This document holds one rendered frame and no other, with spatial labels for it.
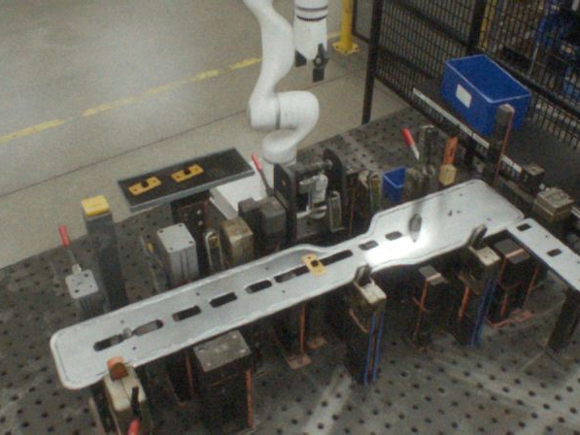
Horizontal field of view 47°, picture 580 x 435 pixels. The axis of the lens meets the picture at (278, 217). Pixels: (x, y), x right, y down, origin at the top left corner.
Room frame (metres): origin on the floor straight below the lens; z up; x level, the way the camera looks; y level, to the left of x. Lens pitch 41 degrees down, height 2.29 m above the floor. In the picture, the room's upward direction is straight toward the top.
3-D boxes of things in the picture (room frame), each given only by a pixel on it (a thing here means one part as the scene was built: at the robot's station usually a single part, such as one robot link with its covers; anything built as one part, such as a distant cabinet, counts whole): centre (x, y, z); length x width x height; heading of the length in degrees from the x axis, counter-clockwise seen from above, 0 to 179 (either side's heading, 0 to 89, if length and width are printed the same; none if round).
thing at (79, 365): (1.29, -0.08, 1.00); 1.38 x 0.22 x 0.02; 117
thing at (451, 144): (1.70, -0.53, 0.95); 0.03 x 0.01 x 0.50; 117
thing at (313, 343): (1.32, -0.09, 0.84); 0.13 x 0.05 x 0.29; 27
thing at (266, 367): (1.21, 0.09, 0.84); 0.13 x 0.11 x 0.29; 27
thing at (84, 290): (1.18, 0.50, 0.88); 0.11 x 0.10 x 0.36; 27
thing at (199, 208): (1.50, 0.26, 0.92); 0.10 x 0.08 x 0.45; 117
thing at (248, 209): (1.45, 0.09, 0.90); 0.05 x 0.05 x 0.40; 27
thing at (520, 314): (1.41, -0.74, 0.84); 0.11 x 0.06 x 0.29; 27
